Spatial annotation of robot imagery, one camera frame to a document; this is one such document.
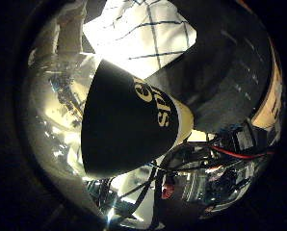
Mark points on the black cone with yellow lettering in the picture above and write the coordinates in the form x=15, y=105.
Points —
x=124, y=128

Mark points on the white cloth with dark grid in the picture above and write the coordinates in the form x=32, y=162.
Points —
x=140, y=41

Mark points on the dark grey topped table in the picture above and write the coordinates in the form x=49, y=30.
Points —
x=214, y=80

